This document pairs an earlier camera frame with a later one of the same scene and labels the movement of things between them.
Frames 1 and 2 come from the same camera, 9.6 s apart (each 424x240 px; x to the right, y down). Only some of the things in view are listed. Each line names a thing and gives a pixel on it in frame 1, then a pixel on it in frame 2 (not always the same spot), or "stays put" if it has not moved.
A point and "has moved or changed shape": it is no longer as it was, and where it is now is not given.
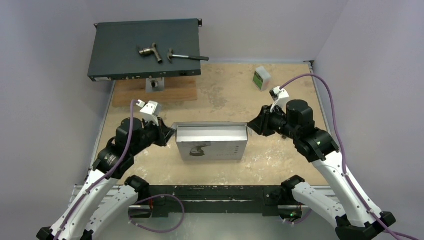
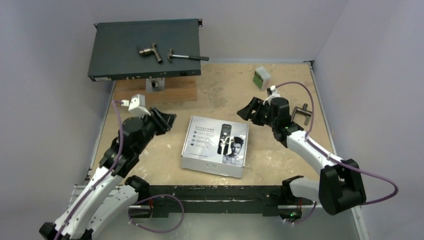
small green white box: [262, 78] stays put
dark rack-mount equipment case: [115, 50] stays put
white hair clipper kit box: [211, 141] has moved or changed shape
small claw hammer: [170, 55] stays put
